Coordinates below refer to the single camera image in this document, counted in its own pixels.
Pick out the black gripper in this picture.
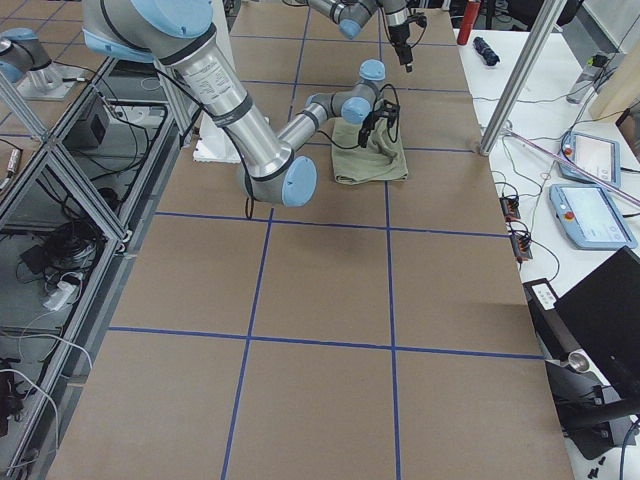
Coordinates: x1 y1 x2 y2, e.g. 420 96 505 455
358 113 379 148
389 23 413 73

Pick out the green long-sleeve shirt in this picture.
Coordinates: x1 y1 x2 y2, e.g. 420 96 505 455
331 119 409 185

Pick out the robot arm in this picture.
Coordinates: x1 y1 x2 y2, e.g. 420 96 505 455
82 1 386 207
294 0 427 73

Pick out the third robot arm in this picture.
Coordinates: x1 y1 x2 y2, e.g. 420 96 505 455
1 27 52 84

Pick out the red bottle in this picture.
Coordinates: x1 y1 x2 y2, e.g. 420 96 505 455
456 0 481 46

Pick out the folded dark blue umbrella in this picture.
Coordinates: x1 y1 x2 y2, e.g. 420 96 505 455
472 36 500 67

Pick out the reacher grabber tool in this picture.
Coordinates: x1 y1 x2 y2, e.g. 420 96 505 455
502 127 640 207

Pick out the orange connector box far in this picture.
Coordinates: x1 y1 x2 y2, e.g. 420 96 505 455
499 196 521 222

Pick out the orange connector box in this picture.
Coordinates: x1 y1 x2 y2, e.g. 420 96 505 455
499 196 521 222
510 231 533 263

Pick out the orange connector box near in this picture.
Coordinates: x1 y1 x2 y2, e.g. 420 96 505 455
510 231 533 263

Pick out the blue teach pendant far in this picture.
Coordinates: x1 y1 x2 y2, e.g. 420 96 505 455
559 132 621 187

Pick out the blue teach pendant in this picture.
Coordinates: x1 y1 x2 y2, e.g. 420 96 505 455
549 184 638 251
559 132 621 187

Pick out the blue teach pendant near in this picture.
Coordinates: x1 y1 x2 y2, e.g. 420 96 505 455
549 184 638 251

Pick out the white power strip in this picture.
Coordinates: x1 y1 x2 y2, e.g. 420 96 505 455
42 280 79 311

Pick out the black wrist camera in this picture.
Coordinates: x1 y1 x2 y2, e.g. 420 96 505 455
408 12 428 29
376 99 401 128

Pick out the aluminium frame post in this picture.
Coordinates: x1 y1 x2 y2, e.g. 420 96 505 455
479 0 566 156

